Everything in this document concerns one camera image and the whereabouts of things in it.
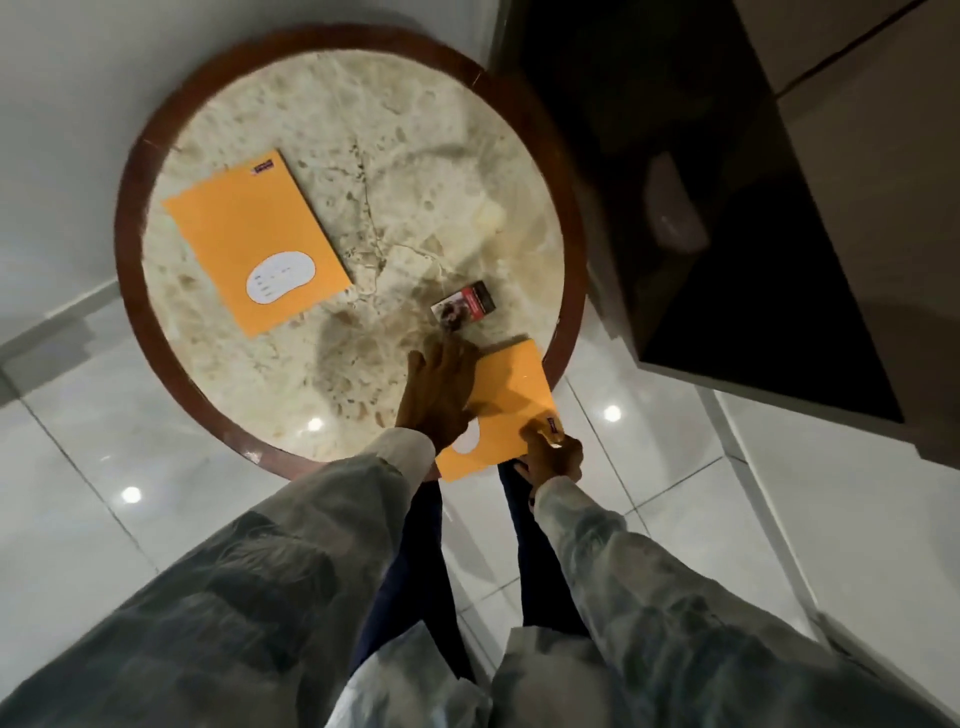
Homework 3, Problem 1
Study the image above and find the large orange notebook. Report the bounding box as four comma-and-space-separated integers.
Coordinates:
162, 149, 354, 339

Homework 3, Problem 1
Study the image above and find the small black red box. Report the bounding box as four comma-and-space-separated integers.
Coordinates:
429, 280, 498, 332

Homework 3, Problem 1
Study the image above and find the person's leg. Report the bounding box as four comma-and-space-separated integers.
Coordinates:
351, 480, 478, 685
497, 460, 591, 640

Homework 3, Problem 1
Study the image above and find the person's right forearm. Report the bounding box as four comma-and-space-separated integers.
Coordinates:
491, 475, 960, 728

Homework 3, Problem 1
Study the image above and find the person's right hand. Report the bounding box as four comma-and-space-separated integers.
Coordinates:
513, 419, 585, 490

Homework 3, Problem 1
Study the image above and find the round marble wooden-rim table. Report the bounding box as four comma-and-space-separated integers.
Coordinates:
113, 23, 588, 483

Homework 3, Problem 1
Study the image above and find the small orange notebook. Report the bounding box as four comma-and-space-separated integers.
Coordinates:
434, 339, 566, 483

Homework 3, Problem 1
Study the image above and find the dark glossy cabinet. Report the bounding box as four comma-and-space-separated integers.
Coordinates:
489, 0, 960, 472

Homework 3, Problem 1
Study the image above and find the person's left leg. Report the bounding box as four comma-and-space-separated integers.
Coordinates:
351, 480, 478, 685

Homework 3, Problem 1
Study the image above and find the person's left forearm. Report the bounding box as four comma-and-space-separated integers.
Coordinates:
0, 429, 438, 728

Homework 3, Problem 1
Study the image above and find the person's right leg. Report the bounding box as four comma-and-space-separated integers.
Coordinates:
497, 460, 591, 640

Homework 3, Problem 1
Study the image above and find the person's left hand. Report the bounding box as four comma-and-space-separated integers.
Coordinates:
394, 330, 486, 456

